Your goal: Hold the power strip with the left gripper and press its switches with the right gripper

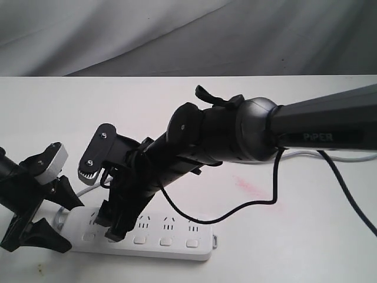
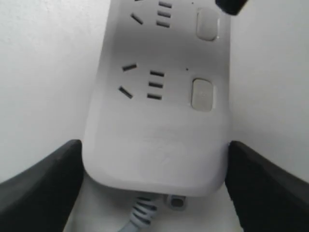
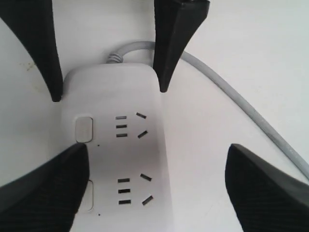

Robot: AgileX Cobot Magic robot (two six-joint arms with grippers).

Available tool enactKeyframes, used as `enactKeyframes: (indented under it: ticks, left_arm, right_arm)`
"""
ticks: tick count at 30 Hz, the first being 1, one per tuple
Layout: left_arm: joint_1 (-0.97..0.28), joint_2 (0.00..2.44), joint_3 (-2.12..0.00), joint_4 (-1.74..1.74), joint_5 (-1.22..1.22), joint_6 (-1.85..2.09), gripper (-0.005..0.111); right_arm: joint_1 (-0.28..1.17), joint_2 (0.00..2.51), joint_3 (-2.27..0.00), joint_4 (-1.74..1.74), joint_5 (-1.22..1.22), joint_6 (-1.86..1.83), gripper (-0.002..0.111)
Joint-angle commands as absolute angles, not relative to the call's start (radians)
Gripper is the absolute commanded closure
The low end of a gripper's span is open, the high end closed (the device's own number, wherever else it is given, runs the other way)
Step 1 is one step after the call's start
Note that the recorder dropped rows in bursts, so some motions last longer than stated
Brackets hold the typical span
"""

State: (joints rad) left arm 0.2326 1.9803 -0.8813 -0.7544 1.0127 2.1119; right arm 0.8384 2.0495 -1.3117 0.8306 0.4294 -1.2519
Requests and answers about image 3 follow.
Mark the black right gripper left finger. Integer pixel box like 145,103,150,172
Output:
0,143,90,232

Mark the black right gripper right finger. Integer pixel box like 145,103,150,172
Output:
225,144,309,232

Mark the white five-outlet power strip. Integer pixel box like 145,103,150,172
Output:
61,63,175,232

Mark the grey power cable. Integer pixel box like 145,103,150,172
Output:
106,41,309,179

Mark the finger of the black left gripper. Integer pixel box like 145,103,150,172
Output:
0,0,63,102
153,0,210,93

